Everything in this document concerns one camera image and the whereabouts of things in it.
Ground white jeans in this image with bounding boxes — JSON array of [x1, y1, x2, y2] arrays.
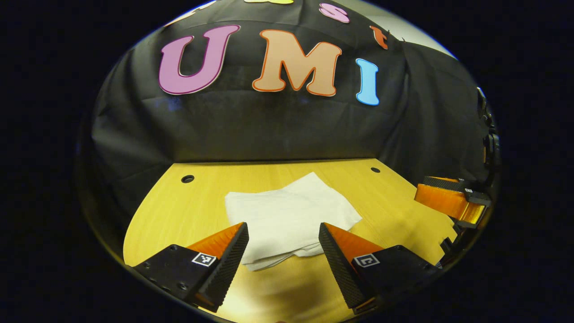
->
[[224, 172, 363, 271]]

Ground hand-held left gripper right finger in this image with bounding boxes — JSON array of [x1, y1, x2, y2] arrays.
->
[[318, 222, 440, 314]]

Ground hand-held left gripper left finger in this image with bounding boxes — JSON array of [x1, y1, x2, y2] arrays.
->
[[130, 222, 250, 313]]

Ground black backdrop cloth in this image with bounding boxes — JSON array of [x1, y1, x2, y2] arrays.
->
[[76, 0, 494, 256]]

